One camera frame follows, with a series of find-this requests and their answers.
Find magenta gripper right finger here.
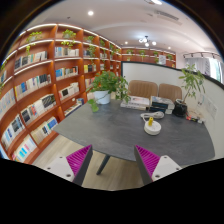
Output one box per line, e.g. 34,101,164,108
133,144,183,186

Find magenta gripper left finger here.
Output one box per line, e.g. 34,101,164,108
46,144,94,187

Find yellow charger plug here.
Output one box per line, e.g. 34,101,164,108
148,117,154,126

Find grey table leg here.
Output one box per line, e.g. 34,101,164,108
96,155,110,175

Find round white power socket base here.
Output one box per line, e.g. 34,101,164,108
144,121,161,135

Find white book stack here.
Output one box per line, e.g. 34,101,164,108
120,96,150,111

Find right tan chair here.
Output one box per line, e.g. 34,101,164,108
158,83,182,102

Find green plant in white pot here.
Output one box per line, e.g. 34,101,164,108
86,71,130,112

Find orange wooden bookshelf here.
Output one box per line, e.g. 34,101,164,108
0,23,122,164

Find green plant in black pot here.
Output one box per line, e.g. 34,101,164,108
173,64,205,117

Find ceiling chandelier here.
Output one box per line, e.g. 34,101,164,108
139,36,157,47

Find white coiled cable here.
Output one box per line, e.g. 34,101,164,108
140,111,166,123

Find small items by wall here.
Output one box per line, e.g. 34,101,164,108
186,112,204,124

